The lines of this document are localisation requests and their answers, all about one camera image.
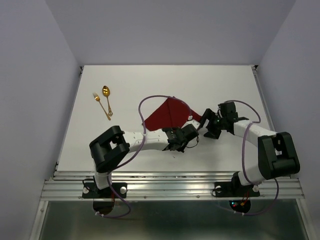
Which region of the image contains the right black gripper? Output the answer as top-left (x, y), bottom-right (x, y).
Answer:
top-left (197, 108), bottom-right (227, 139)

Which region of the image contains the dark red cloth napkin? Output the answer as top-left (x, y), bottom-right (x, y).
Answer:
top-left (138, 95), bottom-right (202, 132)

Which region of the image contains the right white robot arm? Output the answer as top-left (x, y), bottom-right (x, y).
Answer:
top-left (199, 100), bottom-right (301, 197)

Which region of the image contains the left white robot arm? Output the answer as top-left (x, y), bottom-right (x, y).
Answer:
top-left (84, 120), bottom-right (200, 198)

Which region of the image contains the gold spoon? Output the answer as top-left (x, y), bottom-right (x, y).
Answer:
top-left (102, 85), bottom-right (113, 116)

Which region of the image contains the gold fork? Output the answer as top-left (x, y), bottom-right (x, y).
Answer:
top-left (92, 92), bottom-right (111, 121)

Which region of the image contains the right aluminium table edge rail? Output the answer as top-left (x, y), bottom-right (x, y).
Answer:
top-left (251, 65), bottom-right (276, 131)

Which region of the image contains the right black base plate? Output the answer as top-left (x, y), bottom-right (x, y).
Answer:
top-left (211, 181), bottom-right (260, 198)

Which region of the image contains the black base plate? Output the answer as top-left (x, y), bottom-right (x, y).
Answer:
top-left (211, 181), bottom-right (260, 198)
top-left (82, 182), bottom-right (128, 199)

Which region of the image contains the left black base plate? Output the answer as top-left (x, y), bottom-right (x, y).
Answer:
top-left (82, 182), bottom-right (128, 199)

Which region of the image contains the aluminium mounting rail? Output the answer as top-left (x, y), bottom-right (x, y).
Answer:
top-left (40, 171), bottom-right (305, 202)

